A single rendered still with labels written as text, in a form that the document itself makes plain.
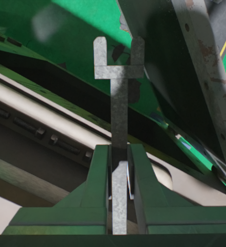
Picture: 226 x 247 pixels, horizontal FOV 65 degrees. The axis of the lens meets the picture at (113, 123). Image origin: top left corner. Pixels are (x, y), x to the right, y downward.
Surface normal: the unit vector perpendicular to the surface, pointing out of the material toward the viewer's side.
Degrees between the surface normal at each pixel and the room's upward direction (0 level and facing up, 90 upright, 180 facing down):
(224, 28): 0
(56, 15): 0
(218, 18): 0
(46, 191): 90
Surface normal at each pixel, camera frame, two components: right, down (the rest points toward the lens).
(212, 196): 0.00, 0.25
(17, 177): 0.49, -0.84
